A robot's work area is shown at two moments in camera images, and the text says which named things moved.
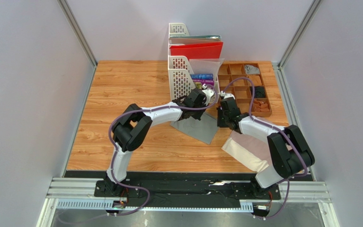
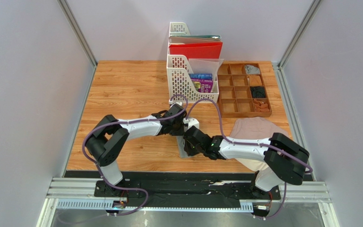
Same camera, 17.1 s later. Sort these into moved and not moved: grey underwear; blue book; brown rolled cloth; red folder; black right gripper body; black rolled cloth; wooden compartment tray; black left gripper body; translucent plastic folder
Moved: grey underwear; black left gripper body; black right gripper body
Not moved: translucent plastic folder; red folder; wooden compartment tray; brown rolled cloth; blue book; black rolled cloth
